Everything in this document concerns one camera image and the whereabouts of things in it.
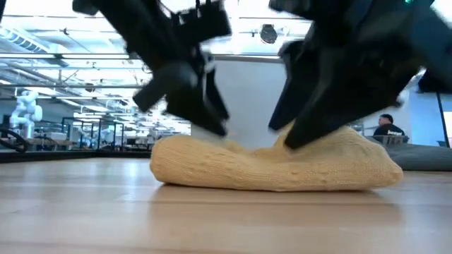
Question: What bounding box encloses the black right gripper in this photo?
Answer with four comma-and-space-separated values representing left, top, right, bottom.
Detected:
268, 0, 452, 150

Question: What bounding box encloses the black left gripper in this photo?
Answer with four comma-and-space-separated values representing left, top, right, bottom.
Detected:
72, 0, 230, 138

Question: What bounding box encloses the mustard yellow towel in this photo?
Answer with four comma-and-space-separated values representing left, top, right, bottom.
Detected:
150, 125, 405, 193

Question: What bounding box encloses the dark grey towel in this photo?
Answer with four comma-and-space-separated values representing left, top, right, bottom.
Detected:
367, 135, 452, 173

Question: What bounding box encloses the beige fabric storage box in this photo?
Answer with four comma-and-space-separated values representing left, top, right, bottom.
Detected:
190, 58, 296, 149

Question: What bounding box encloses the person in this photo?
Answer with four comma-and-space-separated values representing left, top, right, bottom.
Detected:
373, 113, 406, 137

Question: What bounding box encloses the grey metal mounting plate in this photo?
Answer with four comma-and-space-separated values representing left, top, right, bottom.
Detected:
374, 135, 410, 146

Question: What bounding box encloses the thin black pole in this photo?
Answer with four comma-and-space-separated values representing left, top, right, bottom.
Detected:
436, 90, 451, 148

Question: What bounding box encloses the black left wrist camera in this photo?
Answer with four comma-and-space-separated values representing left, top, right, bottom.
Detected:
172, 0, 233, 44

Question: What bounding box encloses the black yellow cable reel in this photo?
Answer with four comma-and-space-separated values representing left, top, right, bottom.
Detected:
259, 23, 280, 46

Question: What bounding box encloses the silver ventilation duct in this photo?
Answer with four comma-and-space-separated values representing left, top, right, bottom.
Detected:
0, 26, 50, 54

